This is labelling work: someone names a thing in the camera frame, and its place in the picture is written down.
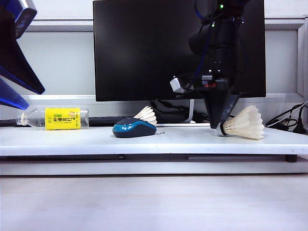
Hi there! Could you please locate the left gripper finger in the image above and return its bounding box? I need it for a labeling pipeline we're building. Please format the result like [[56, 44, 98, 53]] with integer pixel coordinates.
[[0, 77, 29, 109], [0, 0, 46, 94]]

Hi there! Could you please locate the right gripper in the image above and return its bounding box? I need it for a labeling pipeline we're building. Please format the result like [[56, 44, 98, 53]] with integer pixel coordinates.
[[199, 71, 243, 129]]

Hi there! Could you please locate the white feather shuttlecock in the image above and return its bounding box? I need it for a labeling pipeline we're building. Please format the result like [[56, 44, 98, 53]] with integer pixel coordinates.
[[133, 105, 158, 126], [216, 105, 266, 141]]

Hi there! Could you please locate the silver monitor stand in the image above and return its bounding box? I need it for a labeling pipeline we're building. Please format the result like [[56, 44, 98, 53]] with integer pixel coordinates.
[[154, 99, 211, 128]]

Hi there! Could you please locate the black power adapter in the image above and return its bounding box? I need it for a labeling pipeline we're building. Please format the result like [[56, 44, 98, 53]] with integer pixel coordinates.
[[156, 112, 189, 124]]

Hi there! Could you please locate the clear bottle yellow label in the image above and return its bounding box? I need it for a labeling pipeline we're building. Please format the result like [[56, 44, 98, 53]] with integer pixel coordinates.
[[15, 107, 90, 131]]

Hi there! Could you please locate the black power plug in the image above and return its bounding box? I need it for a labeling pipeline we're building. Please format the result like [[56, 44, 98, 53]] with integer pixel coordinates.
[[292, 105, 308, 134]]

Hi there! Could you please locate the blue and black mouse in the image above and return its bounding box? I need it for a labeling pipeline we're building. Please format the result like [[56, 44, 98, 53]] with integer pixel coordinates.
[[112, 116, 157, 139]]

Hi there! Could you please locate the black keyboard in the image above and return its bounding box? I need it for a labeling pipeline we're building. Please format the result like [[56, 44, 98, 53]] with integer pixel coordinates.
[[0, 116, 126, 128]]

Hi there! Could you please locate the white raised desk board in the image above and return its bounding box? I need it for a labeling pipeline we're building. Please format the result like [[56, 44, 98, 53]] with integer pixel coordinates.
[[0, 124, 308, 157]]

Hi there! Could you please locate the black AOC monitor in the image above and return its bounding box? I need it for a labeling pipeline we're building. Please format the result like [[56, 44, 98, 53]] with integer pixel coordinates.
[[92, 0, 267, 102]]

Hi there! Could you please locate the white base slab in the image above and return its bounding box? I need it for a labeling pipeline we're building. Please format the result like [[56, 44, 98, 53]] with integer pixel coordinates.
[[0, 160, 308, 176]]

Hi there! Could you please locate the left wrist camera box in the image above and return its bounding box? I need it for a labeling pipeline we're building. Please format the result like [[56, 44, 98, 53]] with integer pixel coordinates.
[[14, 0, 38, 39]]

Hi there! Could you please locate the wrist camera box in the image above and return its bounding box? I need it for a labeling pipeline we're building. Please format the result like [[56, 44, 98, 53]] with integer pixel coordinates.
[[14, 0, 38, 39], [169, 76, 194, 94]]

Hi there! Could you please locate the aluminium partition rail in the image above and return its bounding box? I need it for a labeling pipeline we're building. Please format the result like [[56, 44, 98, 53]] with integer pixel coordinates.
[[0, 95, 304, 106], [24, 15, 308, 32]]

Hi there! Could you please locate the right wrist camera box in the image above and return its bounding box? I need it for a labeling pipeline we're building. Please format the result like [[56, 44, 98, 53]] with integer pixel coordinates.
[[169, 76, 194, 94]]

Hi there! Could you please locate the black monitor cable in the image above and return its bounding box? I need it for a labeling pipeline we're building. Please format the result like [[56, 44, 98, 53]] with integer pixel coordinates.
[[149, 100, 186, 114]]

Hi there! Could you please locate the looped black cable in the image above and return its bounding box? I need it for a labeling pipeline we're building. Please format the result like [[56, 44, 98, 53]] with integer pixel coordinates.
[[266, 102, 308, 132]]

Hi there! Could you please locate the white USB cable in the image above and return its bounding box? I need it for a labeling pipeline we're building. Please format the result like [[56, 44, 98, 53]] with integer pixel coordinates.
[[266, 101, 308, 128]]

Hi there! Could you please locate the aluminium partition post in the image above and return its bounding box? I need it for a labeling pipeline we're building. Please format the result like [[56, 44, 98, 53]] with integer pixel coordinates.
[[296, 15, 308, 97]]

